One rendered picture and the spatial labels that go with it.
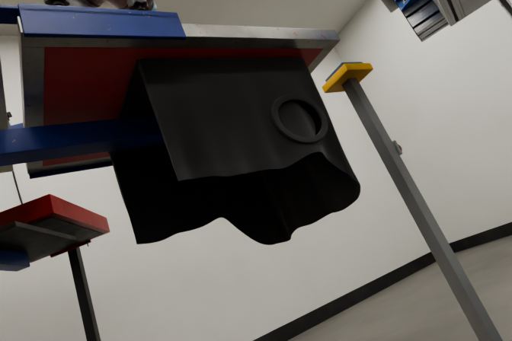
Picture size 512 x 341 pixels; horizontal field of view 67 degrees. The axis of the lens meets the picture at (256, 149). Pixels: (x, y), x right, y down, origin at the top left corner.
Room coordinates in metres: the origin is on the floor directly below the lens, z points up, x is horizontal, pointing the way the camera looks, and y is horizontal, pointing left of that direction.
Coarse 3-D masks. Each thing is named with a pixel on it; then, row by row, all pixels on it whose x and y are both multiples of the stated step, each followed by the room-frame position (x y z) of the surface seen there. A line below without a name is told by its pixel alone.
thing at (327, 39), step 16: (192, 32) 0.71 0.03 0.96; (208, 32) 0.73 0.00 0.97; (224, 32) 0.76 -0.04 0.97; (240, 32) 0.78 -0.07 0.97; (256, 32) 0.81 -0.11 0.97; (272, 32) 0.84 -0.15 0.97; (288, 32) 0.87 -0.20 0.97; (304, 32) 0.90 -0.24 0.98; (320, 32) 0.94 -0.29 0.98; (32, 48) 0.56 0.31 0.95; (288, 48) 0.91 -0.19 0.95; (304, 48) 0.94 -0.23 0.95; (320, 48) 0.97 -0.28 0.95; (32, 64) 0.60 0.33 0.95; (32, 80) 0.64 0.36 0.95; (32, 96) 0.68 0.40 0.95; (32, 112) 0.73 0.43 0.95; (96, 160) 1.08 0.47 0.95
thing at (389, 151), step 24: (336, 72) 1.16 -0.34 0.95; (360, 72) 1.18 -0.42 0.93; (360, 96) 1.19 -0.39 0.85; (360, 120) 1.22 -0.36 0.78; (384, 144) 1.19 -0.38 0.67; (408, 192) 1.19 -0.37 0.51; (432, 216) 1.21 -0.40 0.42; (432, 240) 1.20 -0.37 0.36; (456, 264) 1.20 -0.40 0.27; (456, 288) 1.20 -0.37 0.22; (480, 312) 1.19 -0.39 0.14; (480, 336) 1.21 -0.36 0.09
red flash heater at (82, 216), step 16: (16, 208) 1.49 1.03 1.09; (32, 208) 1.49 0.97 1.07; (48, 208) 1.50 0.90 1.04; (64, 208) 1.60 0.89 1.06; (80, 208) 1.78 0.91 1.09; (0, 224) 1.48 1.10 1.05; (32, 224) 1.52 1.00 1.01; (48, 224) 1.59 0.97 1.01; (64, 224) 1.67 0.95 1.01; (80, 224) 1.77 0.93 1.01; (96, 224) 1.93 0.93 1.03; (80, 240) 2.01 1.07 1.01; (48, 256) 2.07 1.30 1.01
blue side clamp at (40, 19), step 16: (32, 16) 0.52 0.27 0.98; (48, 16) 0.54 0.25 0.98; (64, 16) 0.55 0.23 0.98; (80, 16) 0.57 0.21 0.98; (96, 16) 0.58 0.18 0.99; (112, 16) 0.60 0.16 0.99; (128, 16) 0.62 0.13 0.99; (144, 16) 0.64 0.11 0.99; (160, 16) 0.66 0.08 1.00; (176, 16) 0.68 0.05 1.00; (32, 32) 0.52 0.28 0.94; (48, 32) 0.53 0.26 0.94; (64, 32) 0.55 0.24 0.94; (80, 32) 0.56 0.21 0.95; (96, 32) 0.58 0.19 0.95; (112, 32) 0.60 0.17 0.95; (128, 32) 0.61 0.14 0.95; (144, 32) 0.63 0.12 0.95; (160, 32) 0.65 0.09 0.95; (176, 32) 0.67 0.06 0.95
